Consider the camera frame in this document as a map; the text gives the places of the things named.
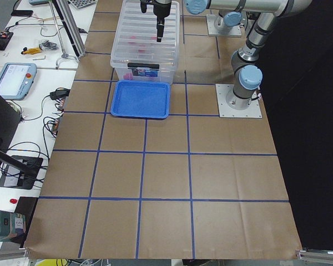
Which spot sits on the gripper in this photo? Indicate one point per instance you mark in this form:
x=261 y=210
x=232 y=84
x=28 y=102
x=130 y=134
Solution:
x=159 y=10

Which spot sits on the clear plastic box lid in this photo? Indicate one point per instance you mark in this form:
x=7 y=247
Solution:
x=135 y=26

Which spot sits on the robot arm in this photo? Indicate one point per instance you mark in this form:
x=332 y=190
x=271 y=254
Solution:
x=270 y=12
x=197 y=7

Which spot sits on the clear plastic storage box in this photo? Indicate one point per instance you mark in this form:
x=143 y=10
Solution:
x=146 y=71

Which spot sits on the red block in box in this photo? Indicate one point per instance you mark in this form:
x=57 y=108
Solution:
x=128 y=76

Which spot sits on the blue plastic tray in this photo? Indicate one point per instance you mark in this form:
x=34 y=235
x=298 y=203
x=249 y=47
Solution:
x=142 y=99

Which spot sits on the black power adapter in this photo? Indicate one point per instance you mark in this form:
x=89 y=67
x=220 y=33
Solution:
x=59 y=93

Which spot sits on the teach pendant tablet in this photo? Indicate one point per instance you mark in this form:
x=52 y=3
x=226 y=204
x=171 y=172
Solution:
x=16 y=80

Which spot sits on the brown paper table cover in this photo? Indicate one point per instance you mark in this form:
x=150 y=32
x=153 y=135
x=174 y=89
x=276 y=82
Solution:
x=193 y=185

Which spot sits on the black monitor stand base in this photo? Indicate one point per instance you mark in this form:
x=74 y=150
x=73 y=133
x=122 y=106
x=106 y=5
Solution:
x=12 y=177

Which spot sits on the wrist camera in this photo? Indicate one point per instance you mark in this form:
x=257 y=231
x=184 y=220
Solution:
x=143 y=5

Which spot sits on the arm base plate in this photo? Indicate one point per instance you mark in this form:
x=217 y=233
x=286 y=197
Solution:
x=230 y=106
x=228 y=25

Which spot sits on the aluminium frame post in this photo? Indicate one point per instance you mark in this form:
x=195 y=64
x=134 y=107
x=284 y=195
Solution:
x=66 y=16

